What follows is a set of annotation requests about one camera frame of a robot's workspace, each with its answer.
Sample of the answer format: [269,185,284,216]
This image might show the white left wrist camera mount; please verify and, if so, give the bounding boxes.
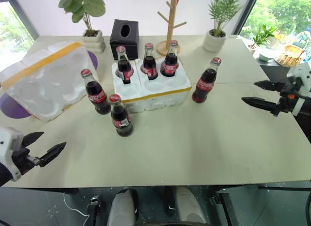
[0,127,24,182]

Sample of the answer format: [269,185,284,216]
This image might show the black centre table post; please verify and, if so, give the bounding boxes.
[164,186,176,217]

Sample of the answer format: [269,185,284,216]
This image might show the palm plant in white pot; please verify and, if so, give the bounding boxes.
[202,0,242,53]

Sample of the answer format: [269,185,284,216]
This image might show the woven wicker basket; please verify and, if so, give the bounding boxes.
[276,44,306,68]

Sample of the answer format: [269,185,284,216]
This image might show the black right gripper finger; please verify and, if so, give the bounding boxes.
[253,80,283,92]
[241,96,279,115]

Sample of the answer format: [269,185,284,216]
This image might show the white foam bottle tray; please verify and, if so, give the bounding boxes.
[111,57,193,114]

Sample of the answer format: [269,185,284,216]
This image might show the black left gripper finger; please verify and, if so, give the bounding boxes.
[38,141,67,168]
[21,131,45,148]

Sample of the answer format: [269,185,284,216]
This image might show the wooden mug tree stand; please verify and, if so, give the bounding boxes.
[156,0,188,56]

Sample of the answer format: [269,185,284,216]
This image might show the black side table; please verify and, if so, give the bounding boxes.
[259,64,293,84]

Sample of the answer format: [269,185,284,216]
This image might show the grey rounded robot leg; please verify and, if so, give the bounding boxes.
[107,188,137,226]
[174,186,207,226]

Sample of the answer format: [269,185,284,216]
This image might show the glass cola bottle red cap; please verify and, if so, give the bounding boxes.
[80,69,112,116]
[160,39,180,78]
[115,45,135,85]
[108,93,134,138]
[191,57,222,104]
[140,43,159,81]

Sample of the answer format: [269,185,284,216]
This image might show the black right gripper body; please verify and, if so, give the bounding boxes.
[275,82,304,117]

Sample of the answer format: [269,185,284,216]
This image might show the white foam lid yellow tape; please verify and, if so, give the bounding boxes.
[0,41,100,122]

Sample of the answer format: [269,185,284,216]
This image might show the black tissue box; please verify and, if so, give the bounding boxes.
[109,18,140,61]

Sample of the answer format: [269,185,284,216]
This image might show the round-leaf plant in white pot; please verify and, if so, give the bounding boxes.
[58,0,107,54]

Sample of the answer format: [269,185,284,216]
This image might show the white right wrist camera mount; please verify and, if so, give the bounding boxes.
[286,64,311,117]

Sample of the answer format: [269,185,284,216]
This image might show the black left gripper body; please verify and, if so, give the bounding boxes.
[11,145,40,175]

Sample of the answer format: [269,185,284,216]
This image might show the purple round mat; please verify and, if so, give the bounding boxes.
[86,50,99,70]
[0,93,33,120]

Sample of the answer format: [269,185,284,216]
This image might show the white bowl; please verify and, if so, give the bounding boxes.
[258,50,276,63]

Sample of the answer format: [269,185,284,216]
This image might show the black table leg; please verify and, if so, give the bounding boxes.
[86,195,102,226]
[208,191,234,226]

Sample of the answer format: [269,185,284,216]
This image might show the small green background plant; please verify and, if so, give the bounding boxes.
[247,23,277,54]

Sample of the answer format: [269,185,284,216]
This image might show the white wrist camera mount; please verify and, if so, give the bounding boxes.
[0,127,24,182]
[286,64,311,117]

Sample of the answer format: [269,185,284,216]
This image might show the thin white cable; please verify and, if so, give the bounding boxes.
[63,191,90,219]

